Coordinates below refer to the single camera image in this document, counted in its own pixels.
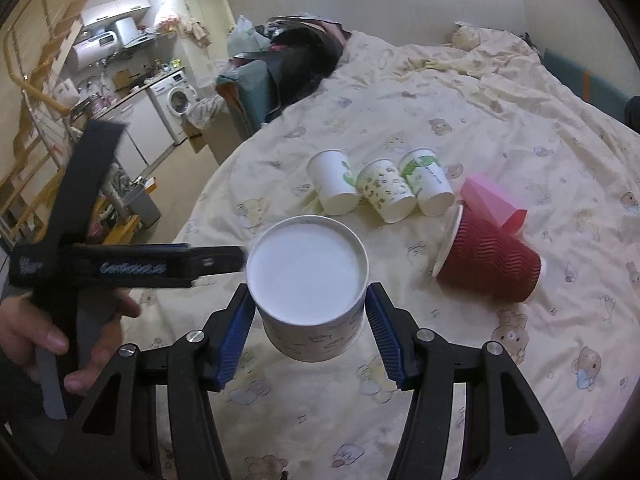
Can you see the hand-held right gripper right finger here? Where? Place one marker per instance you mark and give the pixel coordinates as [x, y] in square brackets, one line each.
[386, 335]

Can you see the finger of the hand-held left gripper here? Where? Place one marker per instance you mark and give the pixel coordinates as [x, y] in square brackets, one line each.
[220, 260]

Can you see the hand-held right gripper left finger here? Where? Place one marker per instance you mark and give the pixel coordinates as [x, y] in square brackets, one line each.
[234, 340]

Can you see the bear print white paper cup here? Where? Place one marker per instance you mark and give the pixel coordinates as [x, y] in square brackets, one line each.
[307, 270]

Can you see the red ribbed paper cup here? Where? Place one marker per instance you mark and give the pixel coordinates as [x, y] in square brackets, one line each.
[487, 260]

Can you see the white cup with green print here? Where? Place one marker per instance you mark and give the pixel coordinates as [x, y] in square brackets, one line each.
[331, 180]

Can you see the small patterned paper cup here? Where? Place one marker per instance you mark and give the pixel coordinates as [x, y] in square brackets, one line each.
[386, 192]

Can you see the white cup with green leaves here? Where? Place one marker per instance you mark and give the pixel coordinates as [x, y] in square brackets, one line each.
[429, 182]

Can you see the person's left hand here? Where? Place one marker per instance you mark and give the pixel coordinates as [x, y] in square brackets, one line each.
[30, 332]

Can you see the grey trash bin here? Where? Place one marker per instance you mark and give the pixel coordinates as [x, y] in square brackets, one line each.
[142, 206]

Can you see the cardboard box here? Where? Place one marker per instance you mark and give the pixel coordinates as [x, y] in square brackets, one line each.
[197, 135]

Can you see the white kitchen cabinet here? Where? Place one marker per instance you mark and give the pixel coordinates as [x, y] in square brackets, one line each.
[142, 125]

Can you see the white washing machine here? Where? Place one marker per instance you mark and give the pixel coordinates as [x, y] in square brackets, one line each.
[172, 102]

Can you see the teal chair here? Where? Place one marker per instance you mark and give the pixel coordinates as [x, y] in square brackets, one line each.
[240, 95]

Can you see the pink box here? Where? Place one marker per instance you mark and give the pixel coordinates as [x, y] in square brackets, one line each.
[487, 200]

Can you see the yellow stair railing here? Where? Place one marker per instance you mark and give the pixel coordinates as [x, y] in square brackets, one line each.
[37, 87]

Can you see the dark clothing pile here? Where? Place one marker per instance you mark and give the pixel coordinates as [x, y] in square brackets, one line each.
[300, 65]

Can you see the white water heater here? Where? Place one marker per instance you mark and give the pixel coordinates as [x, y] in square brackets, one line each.
[92, 50]

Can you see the white plastic bag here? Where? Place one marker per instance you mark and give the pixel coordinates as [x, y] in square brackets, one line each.
[245, 35]

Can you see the bear print cream blanket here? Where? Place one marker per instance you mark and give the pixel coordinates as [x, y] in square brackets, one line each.
[450, 110]

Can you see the silver range hood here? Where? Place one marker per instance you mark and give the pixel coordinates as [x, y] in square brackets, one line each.
[127, 30]

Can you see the teal headboard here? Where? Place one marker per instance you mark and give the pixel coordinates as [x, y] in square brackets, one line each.
[575, 77]

